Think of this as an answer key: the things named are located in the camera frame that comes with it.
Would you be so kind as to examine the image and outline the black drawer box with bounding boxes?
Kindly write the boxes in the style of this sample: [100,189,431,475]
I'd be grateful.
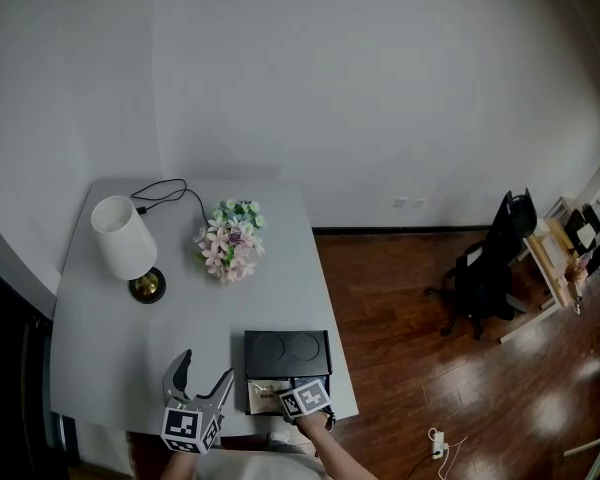
[243,329,334,417]

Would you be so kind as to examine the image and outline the white plastic sachet packet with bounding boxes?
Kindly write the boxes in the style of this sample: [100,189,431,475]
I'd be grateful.
[247,378,293,416]

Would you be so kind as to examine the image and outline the person's left forearm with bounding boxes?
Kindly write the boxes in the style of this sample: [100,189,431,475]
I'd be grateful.
[158,450,202,480]

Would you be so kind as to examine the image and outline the blue plastic packet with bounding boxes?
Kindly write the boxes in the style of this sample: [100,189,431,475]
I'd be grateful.
[293,376,329,392]

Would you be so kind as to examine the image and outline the light wooden desk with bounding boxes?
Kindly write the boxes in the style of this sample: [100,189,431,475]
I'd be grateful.
[498,217,589,345]

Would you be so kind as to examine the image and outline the white power strip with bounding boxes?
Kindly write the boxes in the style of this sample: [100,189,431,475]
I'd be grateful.
[427,428,448,461]

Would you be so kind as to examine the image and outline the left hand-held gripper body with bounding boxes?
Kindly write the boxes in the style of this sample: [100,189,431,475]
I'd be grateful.
[160,396,225,456]

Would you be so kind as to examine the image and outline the white wooden frame stand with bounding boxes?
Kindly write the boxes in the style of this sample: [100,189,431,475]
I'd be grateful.
[562,430,600,480]

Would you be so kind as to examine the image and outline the person's white shirt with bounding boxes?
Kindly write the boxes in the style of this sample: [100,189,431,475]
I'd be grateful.
[194,448,331,480]

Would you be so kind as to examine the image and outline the black office chair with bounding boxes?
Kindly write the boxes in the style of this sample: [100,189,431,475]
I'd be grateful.
[424,187,539,341]

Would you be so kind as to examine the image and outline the person's right forearm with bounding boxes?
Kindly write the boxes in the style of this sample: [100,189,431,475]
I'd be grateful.
[297,411,380,480]

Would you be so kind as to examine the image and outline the black glass door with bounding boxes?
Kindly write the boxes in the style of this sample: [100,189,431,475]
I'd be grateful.
[0,252,82,480]

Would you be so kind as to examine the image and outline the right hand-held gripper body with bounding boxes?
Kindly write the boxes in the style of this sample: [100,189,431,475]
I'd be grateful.
[277,377,333,426]

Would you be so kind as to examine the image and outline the white table lamp brass base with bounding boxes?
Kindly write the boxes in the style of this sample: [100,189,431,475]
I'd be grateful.
[90,195,168,305]

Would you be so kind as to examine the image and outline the black floor cable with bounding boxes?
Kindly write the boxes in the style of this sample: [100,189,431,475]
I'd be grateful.
[403,454,434,480]

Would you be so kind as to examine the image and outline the pink white flower bouquet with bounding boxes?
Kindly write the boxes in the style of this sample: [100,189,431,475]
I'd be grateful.
[193,198,268,285]

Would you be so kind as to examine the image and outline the black lamp cable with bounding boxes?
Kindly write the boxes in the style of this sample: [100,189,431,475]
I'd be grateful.
[129,178,211,229]

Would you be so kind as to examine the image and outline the small black chair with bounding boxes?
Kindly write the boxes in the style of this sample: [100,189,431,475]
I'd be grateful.
[563,204,600,257]

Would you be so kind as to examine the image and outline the white floor cable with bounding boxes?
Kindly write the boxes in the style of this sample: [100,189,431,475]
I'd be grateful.
[441,434,470,480]

